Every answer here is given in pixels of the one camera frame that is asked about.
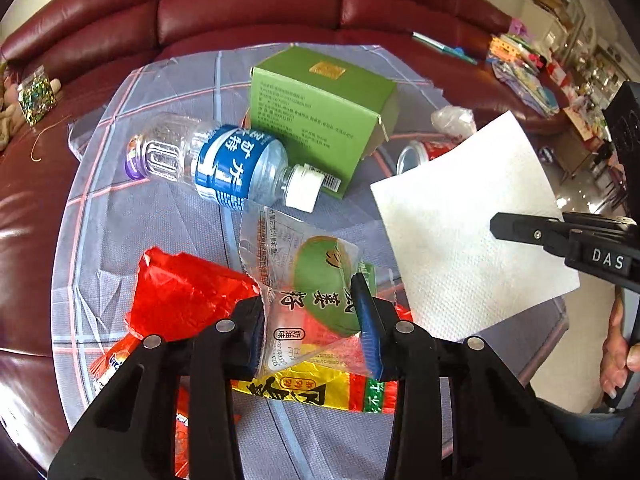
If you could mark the dark red leather sofa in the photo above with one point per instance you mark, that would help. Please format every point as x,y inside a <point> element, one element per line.
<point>250,5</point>

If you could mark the person's right hand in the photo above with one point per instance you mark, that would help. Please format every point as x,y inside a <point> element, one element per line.
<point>612,355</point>

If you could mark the clear plastic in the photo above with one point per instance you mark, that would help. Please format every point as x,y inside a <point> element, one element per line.
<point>452,120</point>

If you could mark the clear green-print snack wrapper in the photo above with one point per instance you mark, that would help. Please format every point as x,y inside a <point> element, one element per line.
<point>320,280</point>

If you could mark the white paper napkin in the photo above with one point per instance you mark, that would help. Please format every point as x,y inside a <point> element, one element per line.
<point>465,220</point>

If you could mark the yellow and red wrapper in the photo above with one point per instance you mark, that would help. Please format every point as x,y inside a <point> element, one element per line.
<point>300,390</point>

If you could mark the clear blue-label water bottle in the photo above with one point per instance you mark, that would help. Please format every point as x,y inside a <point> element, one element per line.
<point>225,165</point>

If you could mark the sequin pouch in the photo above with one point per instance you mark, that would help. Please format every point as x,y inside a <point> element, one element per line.
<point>35,100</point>

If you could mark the grey checked cloth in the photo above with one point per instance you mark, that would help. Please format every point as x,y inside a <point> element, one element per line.
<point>150,220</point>

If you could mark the red plastic wrapper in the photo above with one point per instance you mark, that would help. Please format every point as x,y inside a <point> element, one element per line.
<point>185,295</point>

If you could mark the red drink can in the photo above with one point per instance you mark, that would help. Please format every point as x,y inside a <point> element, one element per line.
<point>415,157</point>

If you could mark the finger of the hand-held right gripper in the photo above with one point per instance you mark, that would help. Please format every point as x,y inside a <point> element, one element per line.
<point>525,232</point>

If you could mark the teal book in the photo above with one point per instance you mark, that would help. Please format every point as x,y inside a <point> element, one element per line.
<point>440,46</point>

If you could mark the green cardboard box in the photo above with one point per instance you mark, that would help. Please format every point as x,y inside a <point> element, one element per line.
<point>310,110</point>

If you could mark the pile of colourful books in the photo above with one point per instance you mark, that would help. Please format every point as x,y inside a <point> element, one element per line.
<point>520,75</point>

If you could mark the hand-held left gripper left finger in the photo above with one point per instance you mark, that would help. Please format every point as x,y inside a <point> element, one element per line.
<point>247,327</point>

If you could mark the small blue clip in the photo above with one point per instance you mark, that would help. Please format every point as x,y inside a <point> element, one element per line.
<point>458,51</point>

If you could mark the person's dark clothing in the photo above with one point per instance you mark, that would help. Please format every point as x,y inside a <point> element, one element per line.
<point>575,440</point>

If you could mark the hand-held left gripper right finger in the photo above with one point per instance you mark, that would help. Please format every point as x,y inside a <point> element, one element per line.
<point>367,320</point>

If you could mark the small purple toy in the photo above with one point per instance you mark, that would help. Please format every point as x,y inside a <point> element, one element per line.
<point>131,165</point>

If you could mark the pink plastic toy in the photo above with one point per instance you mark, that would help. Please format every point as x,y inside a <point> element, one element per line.
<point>517,26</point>

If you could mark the beige plush toy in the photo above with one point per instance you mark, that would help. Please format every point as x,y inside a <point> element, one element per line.
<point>10,120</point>

